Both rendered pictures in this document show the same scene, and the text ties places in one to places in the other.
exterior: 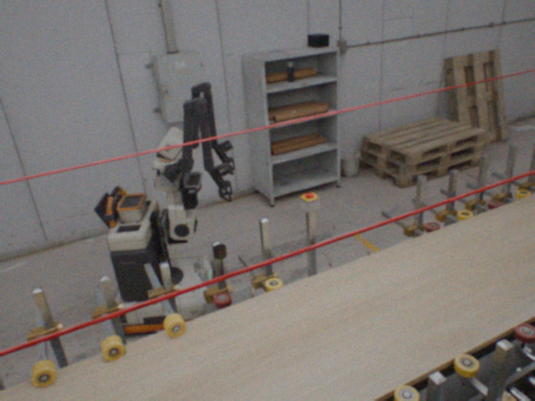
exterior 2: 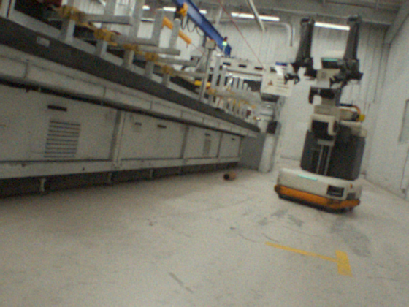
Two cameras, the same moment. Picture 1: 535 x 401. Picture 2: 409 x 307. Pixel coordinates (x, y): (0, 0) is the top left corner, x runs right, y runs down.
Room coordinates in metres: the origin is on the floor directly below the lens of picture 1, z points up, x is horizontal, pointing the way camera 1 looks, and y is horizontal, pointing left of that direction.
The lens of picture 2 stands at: (4.18, -2.40, 0.46)
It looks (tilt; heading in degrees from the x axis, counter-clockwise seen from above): 3 degrees down; 131
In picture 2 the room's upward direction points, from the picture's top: 11 degrees clockwise
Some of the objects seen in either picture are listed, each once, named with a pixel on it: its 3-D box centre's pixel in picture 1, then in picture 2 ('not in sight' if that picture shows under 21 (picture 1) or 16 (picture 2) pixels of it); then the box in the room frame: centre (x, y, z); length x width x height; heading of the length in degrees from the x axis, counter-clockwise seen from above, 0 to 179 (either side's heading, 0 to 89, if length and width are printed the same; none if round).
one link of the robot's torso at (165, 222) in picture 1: (179, 225); (330, 131); (2.82, 0.66, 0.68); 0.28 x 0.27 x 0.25; 1
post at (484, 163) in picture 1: (480, 190); (134, 28); (2.53, -1.32, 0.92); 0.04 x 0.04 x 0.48; 25
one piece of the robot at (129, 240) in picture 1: (144, 243); (333, 143); (2.75, 0.92, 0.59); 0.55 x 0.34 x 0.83; 1
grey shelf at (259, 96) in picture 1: (294, 125); not in sight; (4.71, -0.31, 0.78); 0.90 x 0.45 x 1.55; 115
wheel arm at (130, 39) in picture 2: (494, 195); (117, 39); (2.66, -1.49, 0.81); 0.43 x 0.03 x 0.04; 25
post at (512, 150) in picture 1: (507, 178); (109, 9); (2.63, -1.54, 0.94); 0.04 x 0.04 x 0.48; 25
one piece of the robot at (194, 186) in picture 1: (190, 186); (325, 93); (2.76, 0.53, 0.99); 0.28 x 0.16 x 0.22; 1
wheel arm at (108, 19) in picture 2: (520, 185); (86, 18); (2.77, -1.71, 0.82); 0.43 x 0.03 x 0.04; 25
